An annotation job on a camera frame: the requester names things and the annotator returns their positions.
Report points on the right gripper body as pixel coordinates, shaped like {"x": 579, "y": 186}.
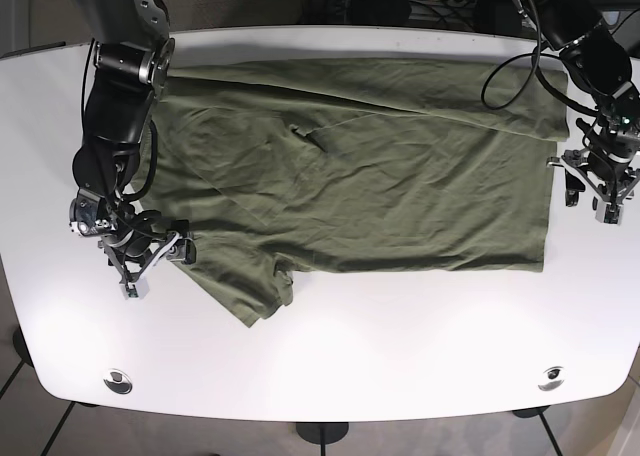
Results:
{"x": 133, "y": 242}

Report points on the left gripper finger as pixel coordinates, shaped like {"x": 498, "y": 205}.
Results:
{"x": 574, "y": 186}

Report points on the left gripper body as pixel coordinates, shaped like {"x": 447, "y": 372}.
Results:
{"x": 603, "y": 162}

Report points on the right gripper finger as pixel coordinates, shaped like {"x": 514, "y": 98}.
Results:
{"x": 182, "y": 252}

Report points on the olive green T-shirt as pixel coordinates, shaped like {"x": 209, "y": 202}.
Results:
{"x": 349, "y": 165}

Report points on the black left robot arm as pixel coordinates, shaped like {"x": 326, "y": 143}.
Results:
{"x": 574, "y": 32}

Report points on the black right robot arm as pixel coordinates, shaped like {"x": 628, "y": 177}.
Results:
{"x": 116, "y": 164}

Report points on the left chrome table grommet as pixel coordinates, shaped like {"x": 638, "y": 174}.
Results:
{"x": 117, "y": 382}

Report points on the chrome table grommet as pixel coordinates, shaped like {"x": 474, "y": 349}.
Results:
{"x": 117, "y": 382}
{"x": 552, "y": 378}

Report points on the right chrome table grommet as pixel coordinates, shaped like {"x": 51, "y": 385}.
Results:
{"x": 552, "y": 378}

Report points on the black table base foot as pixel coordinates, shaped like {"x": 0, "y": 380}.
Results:
{"x": 327, "y": 432}

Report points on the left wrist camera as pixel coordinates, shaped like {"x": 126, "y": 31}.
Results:
{"x": 607, "y": 212}

